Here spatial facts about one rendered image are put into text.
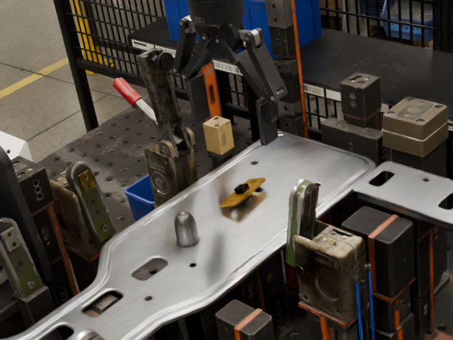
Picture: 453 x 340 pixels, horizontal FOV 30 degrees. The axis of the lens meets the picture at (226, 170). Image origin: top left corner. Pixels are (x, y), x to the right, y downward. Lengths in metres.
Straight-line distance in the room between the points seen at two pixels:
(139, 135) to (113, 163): 0.14
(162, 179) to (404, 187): 0.39
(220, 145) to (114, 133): 0.87
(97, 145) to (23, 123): 1.91
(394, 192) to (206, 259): 0.30
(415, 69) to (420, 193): 0.37
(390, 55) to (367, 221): 0.48
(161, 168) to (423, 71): 0.52
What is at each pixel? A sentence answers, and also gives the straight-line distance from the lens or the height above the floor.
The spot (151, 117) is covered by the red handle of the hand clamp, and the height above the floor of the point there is 1.10.
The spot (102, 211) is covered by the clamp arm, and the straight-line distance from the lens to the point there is 1.30.
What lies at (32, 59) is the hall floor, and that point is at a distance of 4.80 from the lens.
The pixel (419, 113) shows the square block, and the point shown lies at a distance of 1.37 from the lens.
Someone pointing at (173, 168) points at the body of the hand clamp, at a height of 1.03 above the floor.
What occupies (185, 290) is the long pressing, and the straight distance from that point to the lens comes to 1.15.
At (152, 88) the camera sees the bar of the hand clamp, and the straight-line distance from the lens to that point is 1.32.
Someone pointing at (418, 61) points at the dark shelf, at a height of 1.03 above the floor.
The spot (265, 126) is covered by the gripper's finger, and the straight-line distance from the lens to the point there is 1.18.
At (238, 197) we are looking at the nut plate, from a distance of 1.28.
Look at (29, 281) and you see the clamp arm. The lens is 1.23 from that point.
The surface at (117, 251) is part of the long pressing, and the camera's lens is 1.25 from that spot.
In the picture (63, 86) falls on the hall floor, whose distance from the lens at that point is 4.37.
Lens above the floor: 1.71
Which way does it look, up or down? 31 degrees down
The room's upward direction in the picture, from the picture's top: 9 degrees counter-clockwise
